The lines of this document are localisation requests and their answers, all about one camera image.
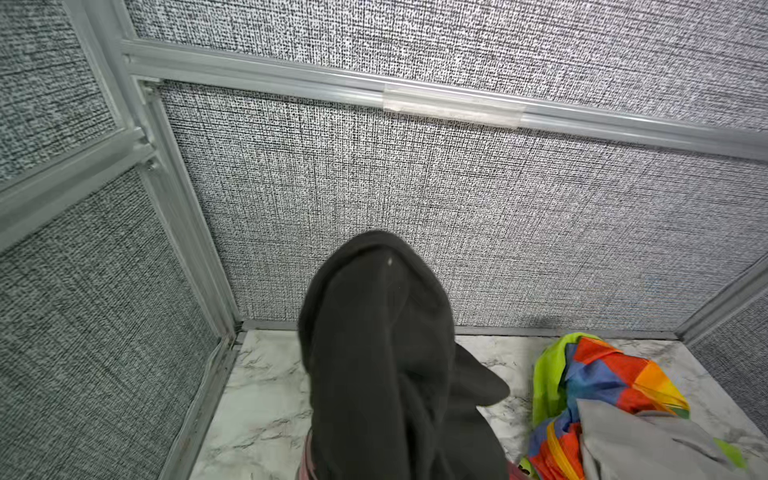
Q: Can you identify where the black cloth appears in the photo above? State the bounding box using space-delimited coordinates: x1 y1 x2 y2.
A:
298 230 510 479

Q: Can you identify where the lime green cloth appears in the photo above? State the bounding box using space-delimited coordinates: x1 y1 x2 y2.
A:
514 333 756 479

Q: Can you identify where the pink striped cloth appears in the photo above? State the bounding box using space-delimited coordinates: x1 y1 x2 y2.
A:
295 430 318 480

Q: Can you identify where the rainbow striped cloth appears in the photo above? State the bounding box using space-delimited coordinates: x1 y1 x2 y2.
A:
521 333 690 479

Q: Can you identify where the grey ribbed cloth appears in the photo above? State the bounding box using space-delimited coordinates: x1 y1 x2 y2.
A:
577 399 767 479

